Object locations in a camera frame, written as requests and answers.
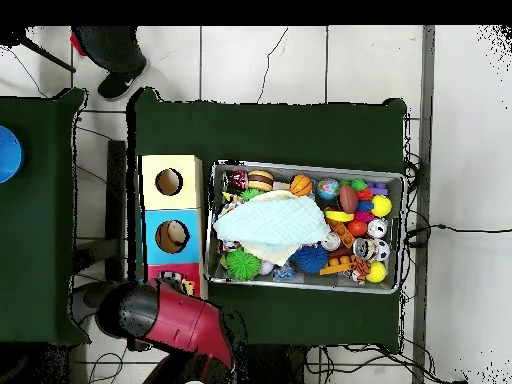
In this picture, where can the mint green waffle cloth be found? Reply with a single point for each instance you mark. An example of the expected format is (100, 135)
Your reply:
(272, 222)

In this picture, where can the yellow plush duck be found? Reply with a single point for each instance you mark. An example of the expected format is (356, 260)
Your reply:
(188, 286)

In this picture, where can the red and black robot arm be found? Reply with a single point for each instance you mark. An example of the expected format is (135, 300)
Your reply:
(180, 320)

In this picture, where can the metal mesh bin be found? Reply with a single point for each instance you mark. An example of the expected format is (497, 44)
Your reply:
(288, 172)

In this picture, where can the toy hamburger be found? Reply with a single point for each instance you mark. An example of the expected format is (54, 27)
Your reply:
(260, 180)

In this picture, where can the cream waffle cloth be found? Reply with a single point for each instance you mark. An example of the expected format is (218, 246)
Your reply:
(272, 254)

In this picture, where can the orange toy basketball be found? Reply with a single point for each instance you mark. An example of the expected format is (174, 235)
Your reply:
(300, 185)

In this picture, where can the green spiky ball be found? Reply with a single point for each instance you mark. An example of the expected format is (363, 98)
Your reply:
(242, 264)

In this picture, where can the globe print ball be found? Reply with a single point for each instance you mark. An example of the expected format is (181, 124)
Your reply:
(328, 188)

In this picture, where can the brown toy football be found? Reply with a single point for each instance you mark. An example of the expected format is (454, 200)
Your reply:
(347, 198)

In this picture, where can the plain orange-red ball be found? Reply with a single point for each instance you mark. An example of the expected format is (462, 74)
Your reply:
(356, 228)

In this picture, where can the orange striped plush tiger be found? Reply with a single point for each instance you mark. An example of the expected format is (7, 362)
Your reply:
(360, 268)

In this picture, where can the yellow smiley ball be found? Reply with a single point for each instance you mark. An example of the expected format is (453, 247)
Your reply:
(381, 206)

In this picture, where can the grey round base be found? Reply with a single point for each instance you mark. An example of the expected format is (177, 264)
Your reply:
(83, 299)

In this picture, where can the dark green side tablecloth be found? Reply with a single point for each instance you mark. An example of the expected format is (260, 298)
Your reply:
(44, 232)

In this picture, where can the person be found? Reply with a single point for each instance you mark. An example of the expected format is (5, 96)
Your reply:
(112, 48)

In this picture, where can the red plastic cup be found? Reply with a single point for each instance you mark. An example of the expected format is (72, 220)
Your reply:
(76, 44)

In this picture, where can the blue bowl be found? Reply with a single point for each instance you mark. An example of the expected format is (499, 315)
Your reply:
(10, 154)

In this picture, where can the black tripod leg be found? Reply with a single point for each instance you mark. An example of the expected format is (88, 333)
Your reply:
(48, 56)

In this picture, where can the black furniture frame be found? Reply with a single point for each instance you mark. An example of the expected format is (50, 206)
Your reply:
(116, 200)

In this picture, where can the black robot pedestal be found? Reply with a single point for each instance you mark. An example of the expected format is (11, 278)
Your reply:
(280, 368)

